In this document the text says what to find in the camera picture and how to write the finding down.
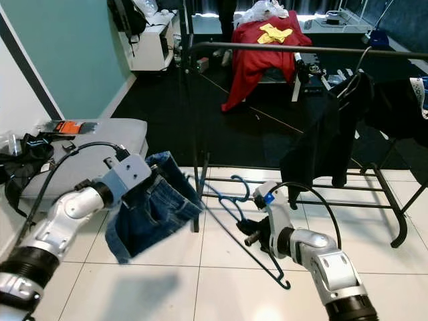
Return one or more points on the blue plastic hanger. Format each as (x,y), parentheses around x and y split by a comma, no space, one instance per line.
(243,189)

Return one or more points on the blue denim shorts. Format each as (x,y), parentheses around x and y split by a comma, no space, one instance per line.
(154,217)

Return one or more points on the grey clothes hanger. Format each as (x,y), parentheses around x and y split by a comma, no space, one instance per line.
(363,60)

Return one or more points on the black shirt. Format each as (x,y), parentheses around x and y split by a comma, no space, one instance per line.
(328,140)

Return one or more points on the black foam floor mat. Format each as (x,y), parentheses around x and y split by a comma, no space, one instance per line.
(160,107)

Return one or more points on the red cloth with yellow star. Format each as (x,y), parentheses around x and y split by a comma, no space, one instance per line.
(261,63)

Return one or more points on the grey metal device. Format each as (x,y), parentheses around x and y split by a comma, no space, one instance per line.
(311,67)

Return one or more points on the black metal clothes rack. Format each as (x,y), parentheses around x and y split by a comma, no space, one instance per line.
(274,48)

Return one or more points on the black garment with white print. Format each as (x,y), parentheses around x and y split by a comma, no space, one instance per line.
(398,110)

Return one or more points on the black bag with blue trim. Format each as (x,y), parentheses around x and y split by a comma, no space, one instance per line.
(23,167)

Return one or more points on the small black device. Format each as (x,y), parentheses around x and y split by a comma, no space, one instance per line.
(67,147)

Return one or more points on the white shelf unit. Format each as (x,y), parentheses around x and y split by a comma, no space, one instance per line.
(147,53)

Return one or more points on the orange black package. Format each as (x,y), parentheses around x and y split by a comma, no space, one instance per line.
(70,127)

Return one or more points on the black tripod stand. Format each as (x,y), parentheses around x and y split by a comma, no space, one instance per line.
(181,27)

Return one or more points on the white plastic bag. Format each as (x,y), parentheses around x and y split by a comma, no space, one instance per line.
(264,10)

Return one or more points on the black flat bag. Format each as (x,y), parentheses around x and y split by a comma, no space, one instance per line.
(127,17)

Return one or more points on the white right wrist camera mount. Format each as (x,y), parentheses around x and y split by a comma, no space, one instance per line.
(271,210)

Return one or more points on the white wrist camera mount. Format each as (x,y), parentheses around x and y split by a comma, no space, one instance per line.
(134,172)
(271,210)

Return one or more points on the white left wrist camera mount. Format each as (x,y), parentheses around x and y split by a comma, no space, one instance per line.
(134,172)

